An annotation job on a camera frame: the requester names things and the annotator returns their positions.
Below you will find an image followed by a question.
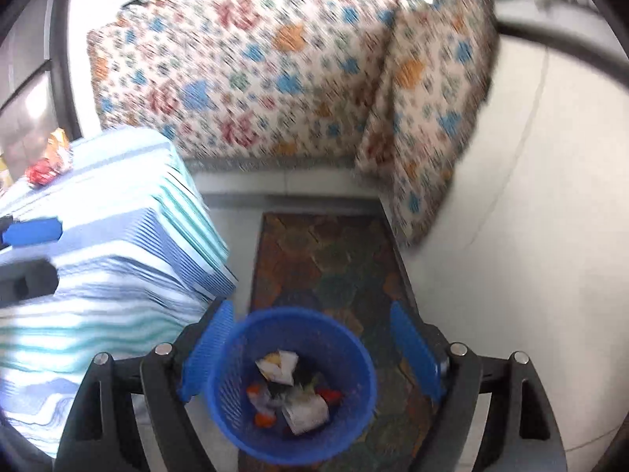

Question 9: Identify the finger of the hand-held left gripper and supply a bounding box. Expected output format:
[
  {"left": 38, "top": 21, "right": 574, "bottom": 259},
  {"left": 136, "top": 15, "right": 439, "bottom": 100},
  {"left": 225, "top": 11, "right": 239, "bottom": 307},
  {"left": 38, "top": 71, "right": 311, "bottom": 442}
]
[
  {"left": 0, "top": 216, "right": 64, "bottom": 249},
  {"left": 0, "top": 258, "right": 61, "bottom": 304}
]

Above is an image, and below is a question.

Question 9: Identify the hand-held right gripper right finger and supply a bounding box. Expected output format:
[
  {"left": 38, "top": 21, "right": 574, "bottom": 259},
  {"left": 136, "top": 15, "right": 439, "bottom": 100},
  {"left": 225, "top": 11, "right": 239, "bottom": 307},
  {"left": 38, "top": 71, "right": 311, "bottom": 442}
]
[{"left": 389, "top": 301, "right": 569, "bottom": 472}]

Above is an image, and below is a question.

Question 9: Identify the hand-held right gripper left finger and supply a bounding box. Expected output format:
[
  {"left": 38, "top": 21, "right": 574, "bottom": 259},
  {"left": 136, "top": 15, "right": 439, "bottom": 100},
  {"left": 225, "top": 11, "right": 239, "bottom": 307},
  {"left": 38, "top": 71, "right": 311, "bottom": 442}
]
[{"left": 54, "top": 300, "right": 237, "bottom": 472}]

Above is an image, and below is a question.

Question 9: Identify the blue plastic waste basket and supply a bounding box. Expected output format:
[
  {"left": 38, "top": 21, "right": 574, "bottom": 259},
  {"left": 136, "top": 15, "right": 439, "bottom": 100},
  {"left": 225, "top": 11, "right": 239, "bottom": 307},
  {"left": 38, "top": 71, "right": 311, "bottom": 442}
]
[{"left": 204, "top": 306, "right": 378, "bottom": 458}]

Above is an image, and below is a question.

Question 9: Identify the small orange snack packet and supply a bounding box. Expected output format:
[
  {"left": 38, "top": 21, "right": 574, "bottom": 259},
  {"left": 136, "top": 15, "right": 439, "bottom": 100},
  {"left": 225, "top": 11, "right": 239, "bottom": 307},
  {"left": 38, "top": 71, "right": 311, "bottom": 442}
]
[{"left": 246, "top": 382, "right": 278, "bottom": 428}]

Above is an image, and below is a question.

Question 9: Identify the orange and white snack wrapper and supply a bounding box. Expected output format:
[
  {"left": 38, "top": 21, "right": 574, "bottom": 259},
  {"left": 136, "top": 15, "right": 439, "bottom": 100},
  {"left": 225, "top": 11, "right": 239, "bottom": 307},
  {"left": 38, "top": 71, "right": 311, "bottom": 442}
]
[{"left": 281, "top": 386, "right": 330, "bottom": 436}]

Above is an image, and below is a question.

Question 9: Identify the red and white wrapper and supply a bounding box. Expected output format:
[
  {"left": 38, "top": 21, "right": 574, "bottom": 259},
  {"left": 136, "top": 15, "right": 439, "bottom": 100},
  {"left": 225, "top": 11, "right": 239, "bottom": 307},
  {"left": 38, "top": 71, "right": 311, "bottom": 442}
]
[{"left": 24, "top": 158, "right": 64, "bottom": 188}]

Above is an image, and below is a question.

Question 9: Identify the large orange snack bag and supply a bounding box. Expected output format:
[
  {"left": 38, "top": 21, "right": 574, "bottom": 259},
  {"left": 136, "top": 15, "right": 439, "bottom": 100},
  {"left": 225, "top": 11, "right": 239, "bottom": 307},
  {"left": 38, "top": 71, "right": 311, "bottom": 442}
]
[{"left": 43, "top": 127, "right": 74, "bottom": 174}]

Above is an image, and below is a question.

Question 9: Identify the blue striped tablecloth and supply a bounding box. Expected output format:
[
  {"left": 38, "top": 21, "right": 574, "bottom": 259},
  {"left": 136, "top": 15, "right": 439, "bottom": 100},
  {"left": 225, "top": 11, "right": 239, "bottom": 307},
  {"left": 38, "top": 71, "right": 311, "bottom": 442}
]
[{"left": 0, "top": 127, "right": 237, "bottom": 459}]

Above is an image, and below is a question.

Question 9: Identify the grey refrigerator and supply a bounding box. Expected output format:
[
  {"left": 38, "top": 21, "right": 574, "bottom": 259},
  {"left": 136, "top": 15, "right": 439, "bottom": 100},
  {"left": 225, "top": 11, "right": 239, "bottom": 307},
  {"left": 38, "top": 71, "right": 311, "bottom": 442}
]
[{"left": 0, "top": 0, "right": 83, "bottom": 170}]

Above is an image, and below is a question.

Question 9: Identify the patterned floor mat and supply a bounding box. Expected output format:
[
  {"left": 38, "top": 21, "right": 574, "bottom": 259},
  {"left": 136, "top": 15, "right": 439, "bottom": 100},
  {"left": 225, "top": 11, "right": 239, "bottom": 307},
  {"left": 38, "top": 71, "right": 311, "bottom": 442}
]
[{"left": 238, "top": 211, "right": 439, "bottom": 472}]

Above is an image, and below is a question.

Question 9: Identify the printed cushion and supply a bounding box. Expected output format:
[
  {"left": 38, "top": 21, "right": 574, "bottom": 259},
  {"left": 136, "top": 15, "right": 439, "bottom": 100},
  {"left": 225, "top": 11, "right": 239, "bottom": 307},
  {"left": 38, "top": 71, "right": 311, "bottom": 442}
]
[{"left": 355, "top": 0, "right": 502, "bottom": 247}]

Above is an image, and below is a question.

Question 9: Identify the printed blanket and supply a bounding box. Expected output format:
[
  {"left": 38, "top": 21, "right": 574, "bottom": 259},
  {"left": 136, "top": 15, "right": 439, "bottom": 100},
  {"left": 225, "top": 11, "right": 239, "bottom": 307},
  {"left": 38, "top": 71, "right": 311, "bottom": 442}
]
[{"left": 86, "top": 0, "right": 401, "bottom": 162}]

